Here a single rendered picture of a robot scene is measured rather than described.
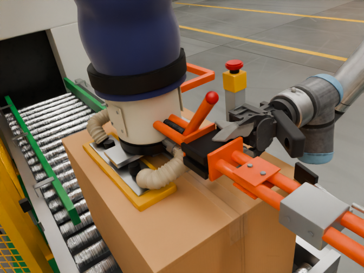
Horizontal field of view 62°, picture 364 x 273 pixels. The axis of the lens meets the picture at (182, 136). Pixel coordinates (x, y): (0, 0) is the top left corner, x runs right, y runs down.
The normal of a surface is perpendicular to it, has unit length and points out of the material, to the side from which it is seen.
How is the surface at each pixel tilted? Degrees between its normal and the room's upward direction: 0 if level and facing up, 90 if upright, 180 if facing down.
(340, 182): 0
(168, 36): 81
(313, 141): 86
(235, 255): 90
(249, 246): 90
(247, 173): 0
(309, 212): 0
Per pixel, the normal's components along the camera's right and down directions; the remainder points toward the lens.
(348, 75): -0.79, 0.11
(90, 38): -0.55, 0.33
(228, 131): 0.15, -0.15
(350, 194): -0.12, -0.84
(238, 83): 0.58, 0.37
